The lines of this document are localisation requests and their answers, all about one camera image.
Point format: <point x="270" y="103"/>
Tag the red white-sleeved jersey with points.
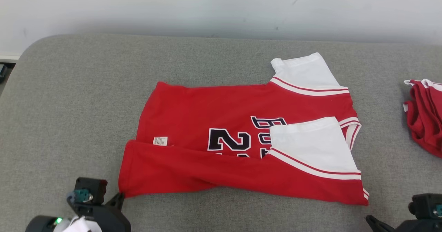
<point x="207" y="111"/>

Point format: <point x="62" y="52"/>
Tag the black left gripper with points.
<point x="110" y="221"/>

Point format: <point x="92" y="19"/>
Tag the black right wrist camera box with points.
<point x="424" y="206"/>

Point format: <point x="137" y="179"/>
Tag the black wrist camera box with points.
<point x="93" y="189"/>
<point x="424" y="206"/>

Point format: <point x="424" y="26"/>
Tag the red Bulls 23 shorts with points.
<point x="426" y="118"/>

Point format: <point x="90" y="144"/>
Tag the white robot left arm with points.
<point x="45" y="224"/>

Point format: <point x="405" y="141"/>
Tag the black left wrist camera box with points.
<point x="93" y="189"/>

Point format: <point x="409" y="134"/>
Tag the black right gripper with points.
<point x="421" y="226"/>

